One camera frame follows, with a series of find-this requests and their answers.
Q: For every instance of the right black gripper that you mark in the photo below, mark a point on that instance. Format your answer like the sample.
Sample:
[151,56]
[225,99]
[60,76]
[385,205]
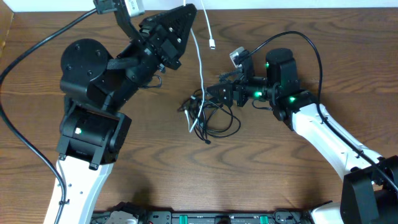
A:
[238,86]

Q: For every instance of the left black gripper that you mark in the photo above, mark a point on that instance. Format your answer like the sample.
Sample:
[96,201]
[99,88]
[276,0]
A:
[158,43]

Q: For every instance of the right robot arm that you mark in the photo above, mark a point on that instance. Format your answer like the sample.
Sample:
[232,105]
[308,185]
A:
[369,192]

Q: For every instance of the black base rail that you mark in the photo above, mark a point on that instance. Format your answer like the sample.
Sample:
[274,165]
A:
[127,212]

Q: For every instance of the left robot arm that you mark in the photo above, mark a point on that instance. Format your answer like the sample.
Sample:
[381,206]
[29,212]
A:
[96,85]

